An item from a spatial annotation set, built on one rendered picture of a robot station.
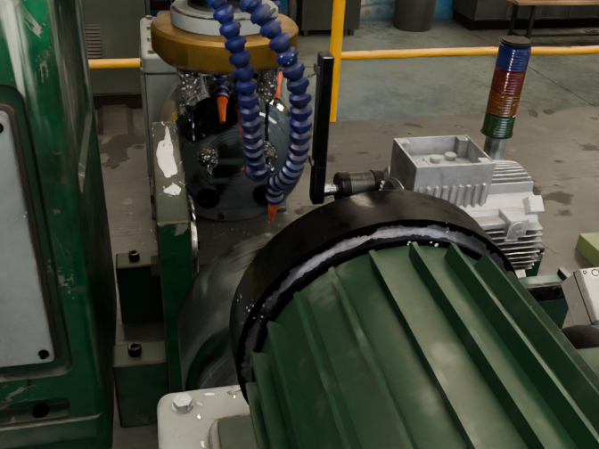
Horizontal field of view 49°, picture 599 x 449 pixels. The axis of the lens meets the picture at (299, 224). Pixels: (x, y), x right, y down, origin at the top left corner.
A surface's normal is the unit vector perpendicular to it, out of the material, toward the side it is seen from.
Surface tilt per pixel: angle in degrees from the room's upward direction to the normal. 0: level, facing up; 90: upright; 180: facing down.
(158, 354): 0
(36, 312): 90
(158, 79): 90
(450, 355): 5
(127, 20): 90
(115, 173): 0
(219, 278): 39
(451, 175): 90
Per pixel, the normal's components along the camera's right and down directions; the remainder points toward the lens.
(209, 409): 0.04, -0.85
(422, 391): -0.33, -0.76
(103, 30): 0.25, 0.51
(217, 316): -0.63, -0.58
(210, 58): -0.08, 0.52
